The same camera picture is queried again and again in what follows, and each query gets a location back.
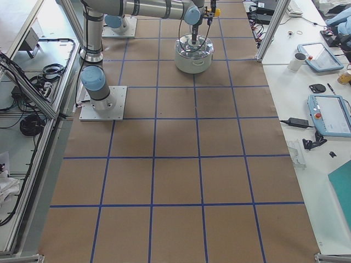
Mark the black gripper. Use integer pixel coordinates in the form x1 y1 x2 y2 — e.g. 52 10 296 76
191 0 217 44

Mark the glass pot lid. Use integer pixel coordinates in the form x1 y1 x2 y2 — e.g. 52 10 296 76
175 33 214 59

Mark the yellow corn cob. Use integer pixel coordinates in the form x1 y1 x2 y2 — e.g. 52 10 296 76
214 8 220 17

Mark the white cooking pot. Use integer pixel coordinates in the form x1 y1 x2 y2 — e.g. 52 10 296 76
174 52 214 74

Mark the white mug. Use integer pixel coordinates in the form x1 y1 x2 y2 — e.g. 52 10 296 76
287 52 307 72

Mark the blue teach pendant far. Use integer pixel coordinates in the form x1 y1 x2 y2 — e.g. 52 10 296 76
297 42 344 72

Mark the blue teach pendant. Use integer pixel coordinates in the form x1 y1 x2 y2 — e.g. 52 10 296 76
297 42 344 72
307 94 350 138

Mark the black power adapter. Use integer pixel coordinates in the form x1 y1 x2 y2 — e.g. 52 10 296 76
288 117 313 129

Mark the black pen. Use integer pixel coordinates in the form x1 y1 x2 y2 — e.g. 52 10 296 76
327 83 336 95

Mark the blue teach pendant near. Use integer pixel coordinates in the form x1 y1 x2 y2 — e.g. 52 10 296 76
307 94 350 138

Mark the clear plastic holder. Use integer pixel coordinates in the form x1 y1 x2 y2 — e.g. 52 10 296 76
286 140 306 169

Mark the teal board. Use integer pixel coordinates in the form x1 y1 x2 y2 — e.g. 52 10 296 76
329 161 350 224

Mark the aluminium frame post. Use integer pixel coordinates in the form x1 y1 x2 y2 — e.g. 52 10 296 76
255 0 290 62

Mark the coiled black cable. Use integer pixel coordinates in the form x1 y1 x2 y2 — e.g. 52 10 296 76
19 113 46 137

